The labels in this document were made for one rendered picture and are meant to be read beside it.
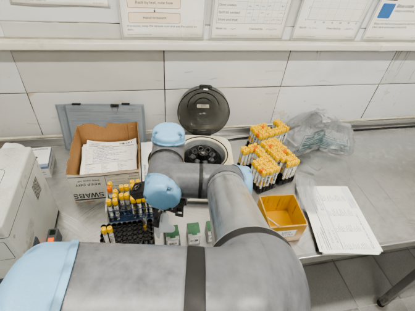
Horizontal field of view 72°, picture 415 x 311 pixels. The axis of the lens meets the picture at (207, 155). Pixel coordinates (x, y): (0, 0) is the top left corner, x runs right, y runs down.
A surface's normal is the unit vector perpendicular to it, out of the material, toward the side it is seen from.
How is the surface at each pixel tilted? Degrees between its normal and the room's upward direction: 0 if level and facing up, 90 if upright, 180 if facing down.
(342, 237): 1
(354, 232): 1
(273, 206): 90
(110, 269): 14
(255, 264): 26
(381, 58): 90
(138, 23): 94
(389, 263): 0
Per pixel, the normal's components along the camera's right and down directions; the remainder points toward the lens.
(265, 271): 0.46, -0.80
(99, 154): 0.07, -0.74
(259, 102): 0.19, 0.67
